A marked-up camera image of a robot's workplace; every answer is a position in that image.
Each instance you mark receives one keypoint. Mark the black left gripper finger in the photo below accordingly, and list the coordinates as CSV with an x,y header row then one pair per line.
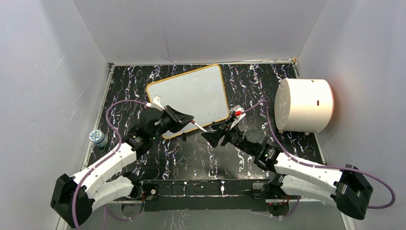
x,y
174,127
178,117

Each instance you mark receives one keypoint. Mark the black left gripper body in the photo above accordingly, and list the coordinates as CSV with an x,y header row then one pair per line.
x,y
166,122

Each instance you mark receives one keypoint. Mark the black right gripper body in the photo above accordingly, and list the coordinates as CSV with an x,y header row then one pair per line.
x,y
234,136

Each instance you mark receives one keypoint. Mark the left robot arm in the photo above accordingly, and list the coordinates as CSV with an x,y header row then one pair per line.
x,y
75,197

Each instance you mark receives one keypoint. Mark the white marker pen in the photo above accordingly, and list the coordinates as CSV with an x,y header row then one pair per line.
x,y
200,127

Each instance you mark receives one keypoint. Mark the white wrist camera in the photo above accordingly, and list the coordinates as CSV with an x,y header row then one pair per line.
x,y
237,115
156,103

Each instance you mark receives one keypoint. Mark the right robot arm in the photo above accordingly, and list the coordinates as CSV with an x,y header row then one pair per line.
x,y
346,188

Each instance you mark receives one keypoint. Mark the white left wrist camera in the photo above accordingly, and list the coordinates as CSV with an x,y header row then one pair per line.
x,y
156,103

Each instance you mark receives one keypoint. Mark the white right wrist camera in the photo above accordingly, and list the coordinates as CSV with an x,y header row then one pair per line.
x,y
237,115

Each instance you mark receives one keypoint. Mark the aluminium base frame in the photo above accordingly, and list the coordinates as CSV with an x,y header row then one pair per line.
x,y
115,209

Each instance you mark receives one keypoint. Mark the yellow framed whiteboard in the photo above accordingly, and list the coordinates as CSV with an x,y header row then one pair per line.
x,y
200,93

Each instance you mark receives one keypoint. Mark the white cylindrical container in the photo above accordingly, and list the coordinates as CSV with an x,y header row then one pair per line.
x,y
303,105

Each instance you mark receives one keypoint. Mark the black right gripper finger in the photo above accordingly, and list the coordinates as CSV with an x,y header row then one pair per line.
x,y
214,137
219,128

